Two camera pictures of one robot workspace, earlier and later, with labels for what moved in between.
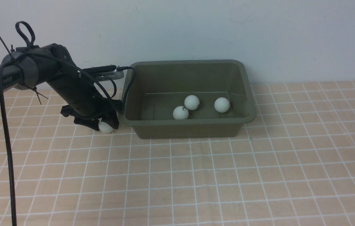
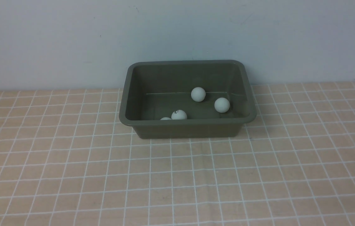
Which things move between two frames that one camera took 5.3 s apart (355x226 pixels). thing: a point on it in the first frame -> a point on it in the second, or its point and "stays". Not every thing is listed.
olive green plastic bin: [189, 99] stays
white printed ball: [191, 102] -> [198, 94]
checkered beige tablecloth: [309, 157] stays
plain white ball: [222, 104] stays
